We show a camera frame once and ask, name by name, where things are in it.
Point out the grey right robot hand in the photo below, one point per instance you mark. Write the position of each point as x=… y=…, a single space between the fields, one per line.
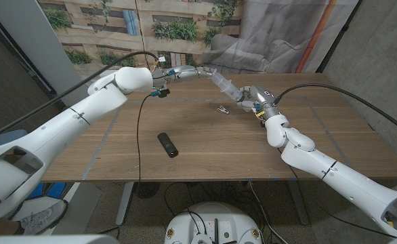
x=261 y=98

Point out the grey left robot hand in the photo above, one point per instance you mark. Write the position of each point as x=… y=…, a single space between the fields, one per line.
x=188 y=72

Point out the clear plastic syringe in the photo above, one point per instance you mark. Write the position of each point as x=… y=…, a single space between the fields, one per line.
x=227 y=87

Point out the white left shoulder cover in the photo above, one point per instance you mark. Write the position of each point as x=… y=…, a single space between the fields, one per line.
x=49 y=239

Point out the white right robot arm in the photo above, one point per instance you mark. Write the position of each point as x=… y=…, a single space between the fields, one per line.
x=320 y=162

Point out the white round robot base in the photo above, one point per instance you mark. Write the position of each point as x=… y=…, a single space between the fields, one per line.
x=215 y=217

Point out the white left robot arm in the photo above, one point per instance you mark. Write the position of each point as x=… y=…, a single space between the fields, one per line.
x=66 y=125

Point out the black TV remote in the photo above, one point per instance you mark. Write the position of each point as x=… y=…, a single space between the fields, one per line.
x=167 y=145

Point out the small white clip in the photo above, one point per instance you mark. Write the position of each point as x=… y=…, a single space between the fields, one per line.
x=223 y=109

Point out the printed backdrop sheet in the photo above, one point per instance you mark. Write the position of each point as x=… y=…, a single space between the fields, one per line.
x=252 y=34

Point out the grey table leg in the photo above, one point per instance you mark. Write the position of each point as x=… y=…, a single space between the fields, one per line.
x=298 y=203

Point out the grey tape strip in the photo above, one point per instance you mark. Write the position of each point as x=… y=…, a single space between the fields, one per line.
x=98 y=150

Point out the black round floor stand base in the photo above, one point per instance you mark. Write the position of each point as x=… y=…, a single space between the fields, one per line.
x=146 y=189

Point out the white table leg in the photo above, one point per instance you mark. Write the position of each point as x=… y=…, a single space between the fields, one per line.
x=124 y=203

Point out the blue floor pad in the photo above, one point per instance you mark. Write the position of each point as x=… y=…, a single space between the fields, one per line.
x=56 y=189
x=36 y=191

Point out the blue grey upholstered chair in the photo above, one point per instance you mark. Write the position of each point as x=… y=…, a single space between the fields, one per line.
x=2 y=139

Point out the grey sneaker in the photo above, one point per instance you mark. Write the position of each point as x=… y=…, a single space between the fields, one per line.
x=46 y=215

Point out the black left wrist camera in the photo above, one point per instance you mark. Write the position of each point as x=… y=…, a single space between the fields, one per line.
x=163 y=92

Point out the black backdrop frame pole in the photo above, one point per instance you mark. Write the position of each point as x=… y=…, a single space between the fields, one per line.
x=337 y=37

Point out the white wall pillar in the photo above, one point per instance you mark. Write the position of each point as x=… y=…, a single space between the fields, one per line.
x=36 y=44

